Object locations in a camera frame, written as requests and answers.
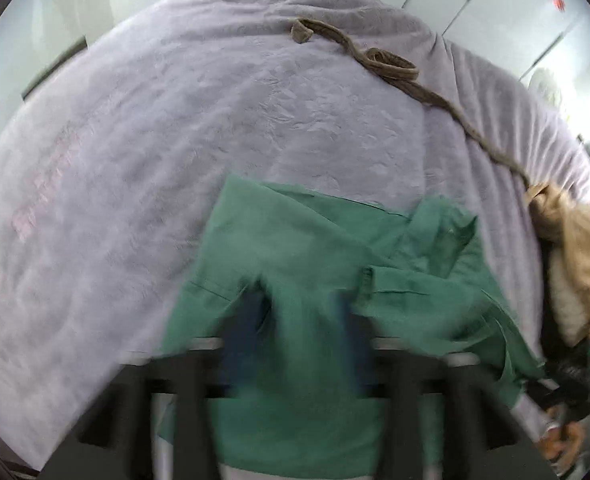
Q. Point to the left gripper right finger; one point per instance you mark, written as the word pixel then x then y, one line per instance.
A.
pixel 442 417

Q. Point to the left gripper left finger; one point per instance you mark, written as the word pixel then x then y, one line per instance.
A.
pixel 113 439

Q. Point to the green work jacket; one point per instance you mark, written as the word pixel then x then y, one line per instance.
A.
pixel 337 273

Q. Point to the person's right hand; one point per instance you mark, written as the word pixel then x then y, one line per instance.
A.
pixel 562 440

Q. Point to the black garment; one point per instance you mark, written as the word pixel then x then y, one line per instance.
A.
pixel 552 344

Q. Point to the beige striped garment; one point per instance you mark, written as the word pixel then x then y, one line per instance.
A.
pixel 564 222

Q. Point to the lavender embossed bed blanket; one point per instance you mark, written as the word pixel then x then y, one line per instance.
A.
pixel 109 171

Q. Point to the brown fabric belt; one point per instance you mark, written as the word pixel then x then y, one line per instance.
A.
pixel 402 74

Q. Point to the cream cable knit sweater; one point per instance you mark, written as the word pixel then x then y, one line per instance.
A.
pixel 568 310

